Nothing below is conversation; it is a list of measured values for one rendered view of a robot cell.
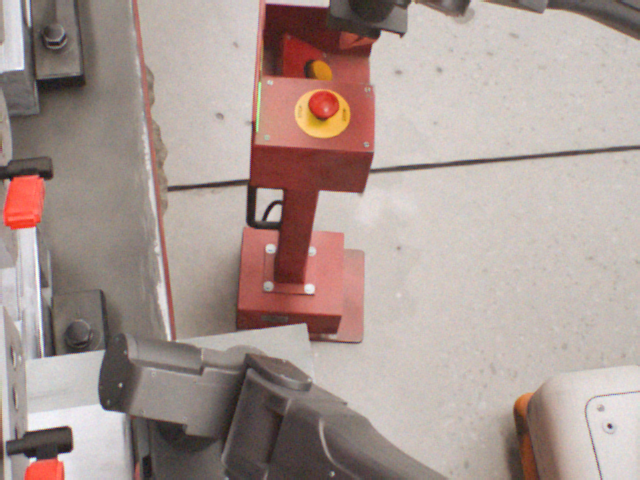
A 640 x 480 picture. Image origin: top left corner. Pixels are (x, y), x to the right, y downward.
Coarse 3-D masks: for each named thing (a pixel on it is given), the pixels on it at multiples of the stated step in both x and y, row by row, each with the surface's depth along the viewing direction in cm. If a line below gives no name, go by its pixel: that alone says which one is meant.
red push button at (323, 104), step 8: (312, 96) 131; (320, 96) 131; (328, 96) 131; (312, 104) 131; (320, 104) 131; (328, 104) 131; (336, 104) 131; (312, 112) 131; (320, 112) 130; (328, 112) 130; (336, 112) 131; (320, 120) 133
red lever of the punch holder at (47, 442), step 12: (36, 432) 67; (48, 432) 67; (60, 432) 67; (12, 444) 66; (24, 444) 66; (36, 444) 66; (48, 444) 66; (60, 444) 66; (72, 444) 67; (36, 456) 66; (48, 456) 65; (36, 468) 64; (48, 468) 63; (60, 468) 64
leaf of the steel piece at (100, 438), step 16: (32, 416) 93; (48, 416) 93; (64, 416) 93; (80, 416) 93; (96, 416) 94; (112, 416) 94; (128, 416) 93; (80, 432) 93; (96, 432) 93; (112, 432) 93; (128, 432) 91; (80, 448) 92; (96, 448) 92; (112, 448) 92; (128, 448) 91; (64, 464) 92; (80, 464) 92; (96, 464) 92; (112, 464) 92; (128, 464) 92
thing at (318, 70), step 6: (318, 60) 143; (312, 66) 142; (318, 66) 142; (324, 66) 143; (312, 72) 141; (318, 72) 142; (324, 72) 142; (330, 72) 143; (312, 78) 141; (318, 78) 141; (324, 78) 142; (330, 78) 143
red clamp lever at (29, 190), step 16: (16, 160) 74; (32, 160) 74; (48, 160) 74; (0, 176) 74; (16, 176) 74; (32, 176) 72; (48, 176) 74; (16, 192) 69; (32, 192) 69; (16, 208) 67; (32, 208) 67; (16, 224) 67; (32, 224) 67
